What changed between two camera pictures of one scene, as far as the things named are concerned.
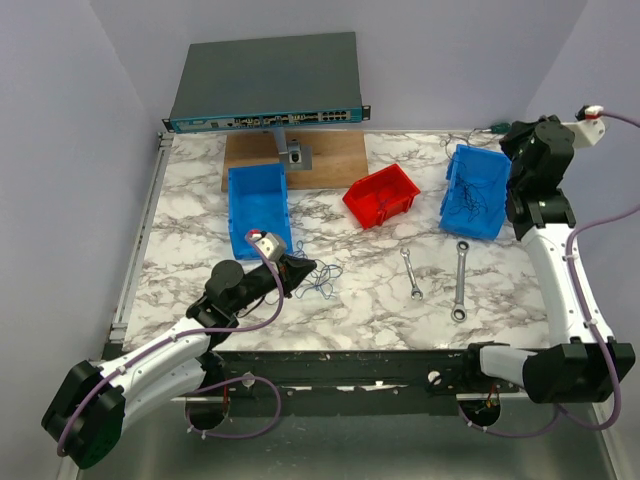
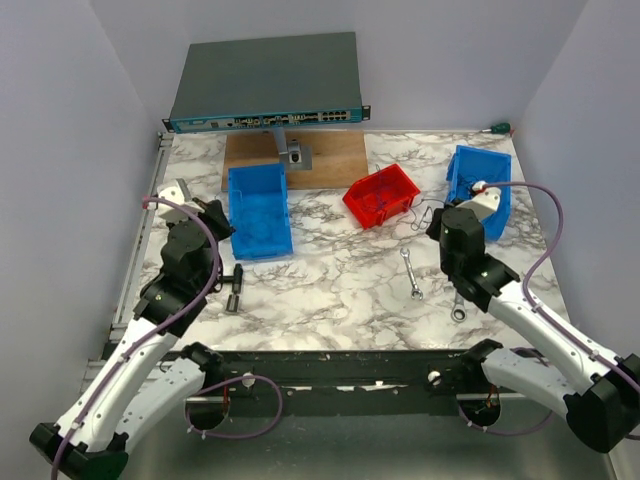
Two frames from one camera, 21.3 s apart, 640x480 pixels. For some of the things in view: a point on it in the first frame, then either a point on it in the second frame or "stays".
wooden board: (338, 158) stays
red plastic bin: (380, 196) stays
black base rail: (454, 370) stays
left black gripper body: (261, 281) to (209, 217)
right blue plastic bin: (475, 195) stays
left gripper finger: (299, 267) to (222, 218)
